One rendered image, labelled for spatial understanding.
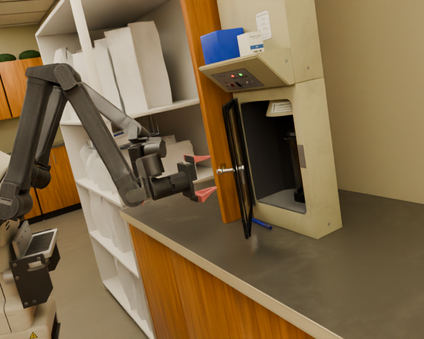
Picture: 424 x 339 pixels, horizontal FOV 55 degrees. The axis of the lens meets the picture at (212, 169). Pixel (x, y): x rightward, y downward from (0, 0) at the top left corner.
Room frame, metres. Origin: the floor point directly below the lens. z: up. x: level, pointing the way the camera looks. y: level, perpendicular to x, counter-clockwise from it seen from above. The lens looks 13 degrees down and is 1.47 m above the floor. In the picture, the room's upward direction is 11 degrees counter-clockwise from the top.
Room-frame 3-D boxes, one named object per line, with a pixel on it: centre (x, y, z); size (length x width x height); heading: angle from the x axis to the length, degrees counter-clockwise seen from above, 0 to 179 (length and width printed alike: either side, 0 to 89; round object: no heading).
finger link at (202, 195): (1.18, 0.04, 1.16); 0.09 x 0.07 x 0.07; 118
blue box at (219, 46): (1.33, -0.11, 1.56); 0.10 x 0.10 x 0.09; 29
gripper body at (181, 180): (1.15, 0.10, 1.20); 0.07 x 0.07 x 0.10; 28
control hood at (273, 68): (1.26, -0.15, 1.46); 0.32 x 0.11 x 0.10; 29
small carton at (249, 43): (1.21, -0.18, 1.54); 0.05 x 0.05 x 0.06; 30
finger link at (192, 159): (1.18, 0.04, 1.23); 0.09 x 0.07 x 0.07; 118
